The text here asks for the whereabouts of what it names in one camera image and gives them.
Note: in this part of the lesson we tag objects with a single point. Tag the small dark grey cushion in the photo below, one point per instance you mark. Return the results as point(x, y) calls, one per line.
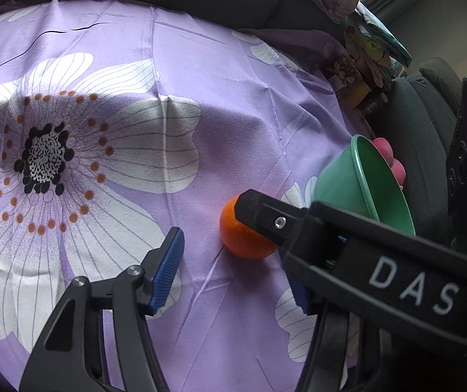
point(299, 12)

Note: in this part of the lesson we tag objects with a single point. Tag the green plastic bowl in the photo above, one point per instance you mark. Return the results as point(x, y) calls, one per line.
point(339, 183)

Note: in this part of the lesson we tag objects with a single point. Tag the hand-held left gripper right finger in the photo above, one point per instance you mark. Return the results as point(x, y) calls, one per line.
point(299, 294)

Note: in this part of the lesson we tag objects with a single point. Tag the purple floral bedsheet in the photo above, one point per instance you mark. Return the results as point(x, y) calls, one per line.
point(156, 110)

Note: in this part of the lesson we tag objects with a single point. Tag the pile of colourful clothes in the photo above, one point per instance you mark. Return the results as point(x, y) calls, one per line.
point(376, 45)

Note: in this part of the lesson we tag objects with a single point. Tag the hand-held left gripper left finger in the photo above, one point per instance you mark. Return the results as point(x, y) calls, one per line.
point(170, 269)

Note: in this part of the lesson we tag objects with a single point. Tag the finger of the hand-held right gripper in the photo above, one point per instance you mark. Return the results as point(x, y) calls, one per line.
point(311, 267)
point(266, 216)

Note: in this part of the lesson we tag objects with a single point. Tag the pink plush toy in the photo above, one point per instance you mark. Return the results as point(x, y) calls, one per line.
point(388, 157)

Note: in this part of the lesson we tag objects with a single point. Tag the orange mandarin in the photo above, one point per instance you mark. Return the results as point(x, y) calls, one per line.
point(241, 237)

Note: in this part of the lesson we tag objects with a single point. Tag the yellow box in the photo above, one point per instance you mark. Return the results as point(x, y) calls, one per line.
point(356, 94)

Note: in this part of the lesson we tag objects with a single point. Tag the black office chair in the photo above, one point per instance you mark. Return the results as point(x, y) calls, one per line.
point(417, 130)

